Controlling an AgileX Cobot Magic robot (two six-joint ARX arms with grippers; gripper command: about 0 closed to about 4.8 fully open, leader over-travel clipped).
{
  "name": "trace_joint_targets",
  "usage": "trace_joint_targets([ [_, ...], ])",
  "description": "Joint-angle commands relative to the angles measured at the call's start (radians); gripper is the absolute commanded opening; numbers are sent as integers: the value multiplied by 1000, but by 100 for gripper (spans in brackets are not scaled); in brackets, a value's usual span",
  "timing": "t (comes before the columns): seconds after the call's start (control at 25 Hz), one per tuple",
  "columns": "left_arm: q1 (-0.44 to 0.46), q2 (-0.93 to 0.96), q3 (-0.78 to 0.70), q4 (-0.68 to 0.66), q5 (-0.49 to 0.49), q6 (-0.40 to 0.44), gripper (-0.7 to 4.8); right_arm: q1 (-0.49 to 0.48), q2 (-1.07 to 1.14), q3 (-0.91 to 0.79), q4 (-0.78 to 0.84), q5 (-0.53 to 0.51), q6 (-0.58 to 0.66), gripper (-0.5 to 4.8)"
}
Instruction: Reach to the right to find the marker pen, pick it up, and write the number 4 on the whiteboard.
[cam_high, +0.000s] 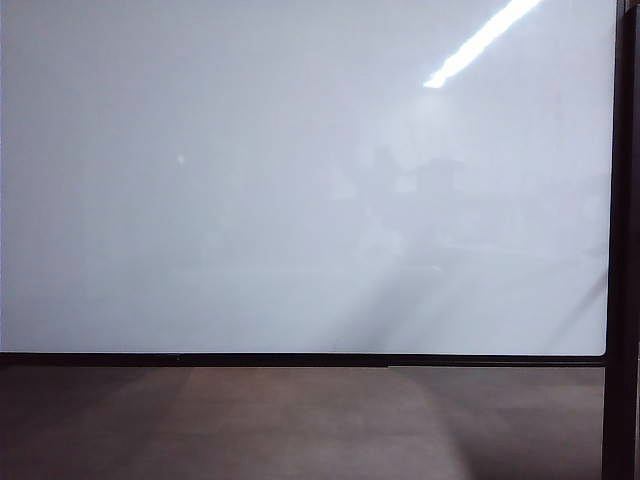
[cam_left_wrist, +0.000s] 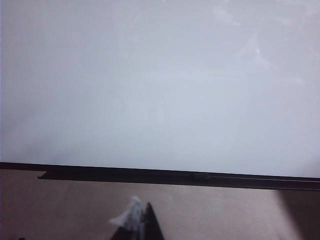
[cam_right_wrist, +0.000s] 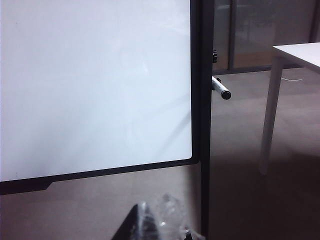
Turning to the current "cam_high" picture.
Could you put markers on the black whiteboard pen tray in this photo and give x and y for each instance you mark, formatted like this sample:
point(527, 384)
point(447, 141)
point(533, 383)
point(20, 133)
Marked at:
point(200, 361)

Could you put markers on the black metal whiteboard stand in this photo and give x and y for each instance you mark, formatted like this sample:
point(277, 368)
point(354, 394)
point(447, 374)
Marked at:
point(622, 250)

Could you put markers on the white whiteboard with black frame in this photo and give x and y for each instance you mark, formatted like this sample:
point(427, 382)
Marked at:
point(250, 175)

